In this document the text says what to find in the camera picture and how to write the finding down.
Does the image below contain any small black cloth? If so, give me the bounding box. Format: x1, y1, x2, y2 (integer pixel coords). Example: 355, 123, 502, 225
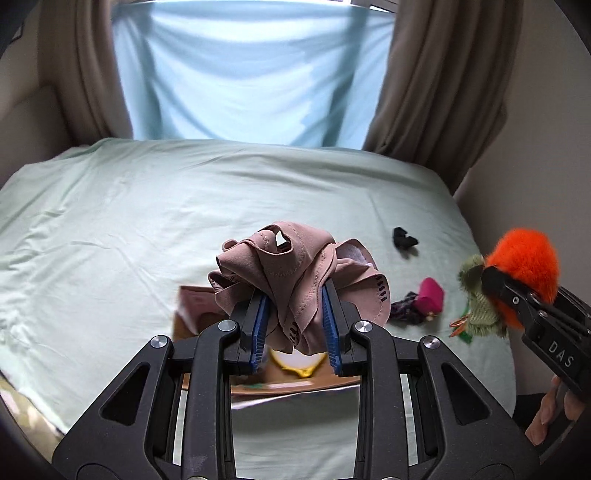
392, 227, 419, 252

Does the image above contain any yellow rimmed item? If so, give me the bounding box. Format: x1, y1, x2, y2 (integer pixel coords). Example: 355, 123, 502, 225
269, 348, 325, 378

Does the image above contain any light green bed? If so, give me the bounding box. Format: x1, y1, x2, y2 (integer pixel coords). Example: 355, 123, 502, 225
0, 138, 517, 480

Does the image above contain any dusty pink garment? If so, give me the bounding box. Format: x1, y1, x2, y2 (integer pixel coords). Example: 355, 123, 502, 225
208, 222, 392, 355

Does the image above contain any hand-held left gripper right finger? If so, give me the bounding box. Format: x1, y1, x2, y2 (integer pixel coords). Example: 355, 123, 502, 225
321, 281, 542, 480

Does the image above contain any person's right hand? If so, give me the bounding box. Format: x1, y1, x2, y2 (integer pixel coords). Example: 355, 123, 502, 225
525, 373, 589, 446

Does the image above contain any light blue sheer curtain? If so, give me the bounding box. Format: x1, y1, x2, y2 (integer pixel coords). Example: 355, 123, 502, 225
110, 0, 397, 151

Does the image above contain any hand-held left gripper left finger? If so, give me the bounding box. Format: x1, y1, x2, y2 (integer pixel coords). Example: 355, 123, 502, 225
52, 293, 271, 480

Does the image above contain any cardboard box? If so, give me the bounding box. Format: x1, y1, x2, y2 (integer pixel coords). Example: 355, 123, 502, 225
172, 285, 362, 398

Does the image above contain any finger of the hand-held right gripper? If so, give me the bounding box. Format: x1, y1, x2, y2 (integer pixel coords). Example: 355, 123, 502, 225
481, 267, 555, 329

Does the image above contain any orange and green plush toy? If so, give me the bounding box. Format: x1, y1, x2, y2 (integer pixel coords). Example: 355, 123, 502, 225
450, 229, 562, 345

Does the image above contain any dark patterned scrunchie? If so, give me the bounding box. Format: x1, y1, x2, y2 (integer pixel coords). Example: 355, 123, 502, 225
391, 292, 428, 325

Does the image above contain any magenta pouch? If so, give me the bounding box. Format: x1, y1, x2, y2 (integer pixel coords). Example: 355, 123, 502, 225
414, 277, 445, 315

